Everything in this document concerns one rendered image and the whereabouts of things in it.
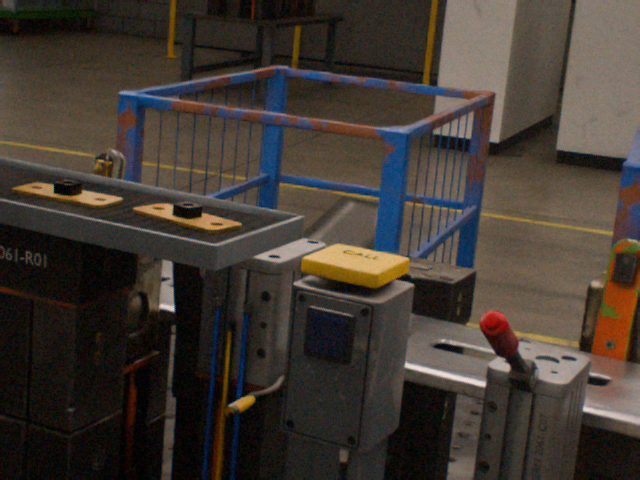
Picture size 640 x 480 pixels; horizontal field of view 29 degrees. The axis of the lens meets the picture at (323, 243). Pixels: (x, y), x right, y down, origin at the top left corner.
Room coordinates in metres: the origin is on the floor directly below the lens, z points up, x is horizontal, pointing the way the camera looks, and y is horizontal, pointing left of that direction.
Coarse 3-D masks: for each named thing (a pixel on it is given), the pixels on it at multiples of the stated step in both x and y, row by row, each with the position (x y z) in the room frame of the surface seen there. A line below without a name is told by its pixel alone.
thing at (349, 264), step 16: (304, 256) 0.85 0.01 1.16; (320, 256) 0.86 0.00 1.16; (336, 256) 0.86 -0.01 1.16; (352, 256) 0.86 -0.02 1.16; (368, 256) 0.87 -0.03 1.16; (384, 256) 0.87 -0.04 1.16; (400, 256) 0.88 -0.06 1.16; (304, 272) 0.85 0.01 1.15; (320, 272) 0.84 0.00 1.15; (336, 272) 0.84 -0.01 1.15; (352, 272) 0.83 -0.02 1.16; (368, 272) 0.83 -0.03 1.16; (384, 272) 0.83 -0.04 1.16; (400, 272) 0.86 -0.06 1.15; (352, 288) 0.85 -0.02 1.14
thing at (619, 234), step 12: (636, 132) 3.50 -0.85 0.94; (636, 144) 3.24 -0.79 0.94; (636, 156) 3.02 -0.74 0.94; (624, 168) 2.87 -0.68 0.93; (636, 168) 2.87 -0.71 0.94; (624, 180) 2.87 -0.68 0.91; (636, 180) 2.87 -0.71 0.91; (624, 192) 2.87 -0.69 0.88; (636, 192) 2.87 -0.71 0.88; (624, 204) 2.87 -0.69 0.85; (636, 204) 2.86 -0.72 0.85; (624, 216) 2.87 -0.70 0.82; (636, 216) 2.86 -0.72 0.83; (624, 228) 2.87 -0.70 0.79; (636, 228) 2.86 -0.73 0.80; (612, 240) 2.88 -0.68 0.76; (636, 240) 2.86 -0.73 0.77
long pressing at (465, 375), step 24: (168, 264) 1.39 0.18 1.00; (168, 288) 1.29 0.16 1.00; (168, 312) 1.21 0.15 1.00; (432, 336) 1.21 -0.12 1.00; (456, 336) 1.22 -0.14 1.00; (480, 336) 1.22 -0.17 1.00; (408, 360) 1.11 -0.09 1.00; (432, 360) 1.13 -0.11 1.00; (456, 360) 1.14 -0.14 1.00; (480, 360) 1.14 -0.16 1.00; (600, 360) 1.18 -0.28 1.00; (432, 384) 1.09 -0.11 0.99; (456, 384) 1.08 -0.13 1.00; (480, 384) 1.07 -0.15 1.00; (624, 384) 1.11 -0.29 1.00; (600, 408) 1.03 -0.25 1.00; (624, 408) 1.05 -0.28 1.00; (624, 432) 1.01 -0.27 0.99
